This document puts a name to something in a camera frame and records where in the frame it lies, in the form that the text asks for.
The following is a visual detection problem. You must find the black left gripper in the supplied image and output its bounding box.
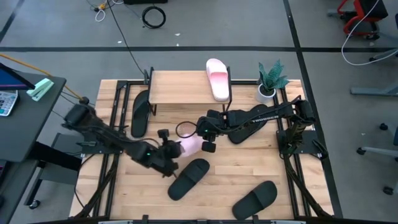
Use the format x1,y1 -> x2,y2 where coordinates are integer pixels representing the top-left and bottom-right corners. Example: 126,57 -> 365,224
149,129 -> 187,179

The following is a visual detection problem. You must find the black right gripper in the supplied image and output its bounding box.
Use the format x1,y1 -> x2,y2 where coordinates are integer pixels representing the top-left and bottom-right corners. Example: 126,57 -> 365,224
196,109 -> 229,153

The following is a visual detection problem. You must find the pink foam slide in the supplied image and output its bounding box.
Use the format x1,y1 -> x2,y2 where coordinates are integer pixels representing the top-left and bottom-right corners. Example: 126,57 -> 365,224
177,133 -> 205,158
205,58 -> 231,103

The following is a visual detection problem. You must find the black foam slide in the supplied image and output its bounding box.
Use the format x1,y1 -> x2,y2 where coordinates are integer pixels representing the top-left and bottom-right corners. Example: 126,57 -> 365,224
167,158 -> 211,202
231,180 -> 279,221

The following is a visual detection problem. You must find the black flip-flop white stripe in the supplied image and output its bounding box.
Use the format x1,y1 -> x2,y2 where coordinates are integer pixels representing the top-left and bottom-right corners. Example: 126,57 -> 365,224
228,103 -> 269,145
130,90 -> 152,139

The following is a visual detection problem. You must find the green plant in white pot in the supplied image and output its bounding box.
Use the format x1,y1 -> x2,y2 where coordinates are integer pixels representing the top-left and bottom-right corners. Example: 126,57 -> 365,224
255,58 -> 290,105

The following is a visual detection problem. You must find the mint green stapler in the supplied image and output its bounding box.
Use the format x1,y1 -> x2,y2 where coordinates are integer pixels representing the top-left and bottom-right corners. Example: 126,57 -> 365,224
25,78 -> 55,102

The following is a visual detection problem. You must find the black desk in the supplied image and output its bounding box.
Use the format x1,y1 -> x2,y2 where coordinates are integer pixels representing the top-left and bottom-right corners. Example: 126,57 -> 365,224
0,72 -> 82,224

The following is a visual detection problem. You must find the grey office chair base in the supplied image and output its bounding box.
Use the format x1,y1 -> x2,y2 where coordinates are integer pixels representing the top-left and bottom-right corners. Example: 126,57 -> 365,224
350,48 -> 398,98

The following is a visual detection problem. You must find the chair base with black casters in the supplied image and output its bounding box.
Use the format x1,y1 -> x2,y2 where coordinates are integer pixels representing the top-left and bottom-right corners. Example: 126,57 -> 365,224
356,122 -> 398,196

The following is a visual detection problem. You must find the grey calculator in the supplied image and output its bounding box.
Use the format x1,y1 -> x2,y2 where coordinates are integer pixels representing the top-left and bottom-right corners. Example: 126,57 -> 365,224
0,90 -> 20,117

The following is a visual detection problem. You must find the dark tilted monitor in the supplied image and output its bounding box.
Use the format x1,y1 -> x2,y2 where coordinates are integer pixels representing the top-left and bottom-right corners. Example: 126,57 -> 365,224
0,62 -> 36,92

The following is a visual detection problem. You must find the red chair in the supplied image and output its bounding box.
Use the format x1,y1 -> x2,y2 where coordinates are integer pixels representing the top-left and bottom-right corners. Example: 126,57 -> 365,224
327,0 -> 389,41

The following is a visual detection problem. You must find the black looped gripper cable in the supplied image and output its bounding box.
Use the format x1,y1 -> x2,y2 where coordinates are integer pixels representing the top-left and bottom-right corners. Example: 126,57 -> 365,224
175,121 -> 198,139

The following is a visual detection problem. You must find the wooden shelf with black frame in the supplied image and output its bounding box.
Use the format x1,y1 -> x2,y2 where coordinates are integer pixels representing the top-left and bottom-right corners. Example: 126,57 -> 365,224
144,65 -> 234,116

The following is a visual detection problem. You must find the black metal rig frame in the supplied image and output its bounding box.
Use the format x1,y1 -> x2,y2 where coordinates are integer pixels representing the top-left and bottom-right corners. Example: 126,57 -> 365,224
73,79 -> 335,224

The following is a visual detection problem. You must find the long black floor cable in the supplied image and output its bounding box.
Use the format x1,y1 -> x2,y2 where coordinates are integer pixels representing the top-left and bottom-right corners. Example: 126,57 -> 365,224
106,0 -> 147,79

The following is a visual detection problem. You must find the coiled black cable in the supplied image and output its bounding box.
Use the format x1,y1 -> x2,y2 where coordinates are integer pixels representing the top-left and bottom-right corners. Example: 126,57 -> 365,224
141,6 -> 167,30

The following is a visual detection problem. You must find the long white floor cable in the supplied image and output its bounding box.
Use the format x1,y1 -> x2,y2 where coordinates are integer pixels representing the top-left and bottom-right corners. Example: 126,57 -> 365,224
341,0 -> 398,67

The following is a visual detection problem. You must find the small white cable loop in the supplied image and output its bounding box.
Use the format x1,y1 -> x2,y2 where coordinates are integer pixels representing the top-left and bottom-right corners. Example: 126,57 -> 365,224
94,7 -> 107,23

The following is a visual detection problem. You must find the orange cable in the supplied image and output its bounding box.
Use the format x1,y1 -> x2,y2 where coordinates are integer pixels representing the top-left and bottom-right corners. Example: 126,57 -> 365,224
0,53 -> 85,101

